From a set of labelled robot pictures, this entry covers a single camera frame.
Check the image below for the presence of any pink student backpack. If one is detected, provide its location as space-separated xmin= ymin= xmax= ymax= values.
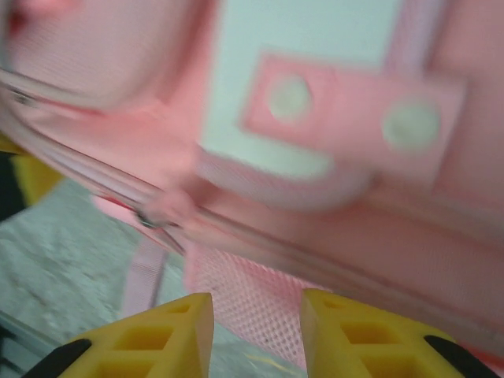
xmin=0 ymin=0 xmax=504 ymax=365

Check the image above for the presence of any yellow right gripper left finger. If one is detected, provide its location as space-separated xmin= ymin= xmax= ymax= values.
xmin=33 ymin=291 xmax=216 ymax=378

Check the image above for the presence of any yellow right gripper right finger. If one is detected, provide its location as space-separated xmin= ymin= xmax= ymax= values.
xmin=300 ymin=287 xmax=491 ymax=378

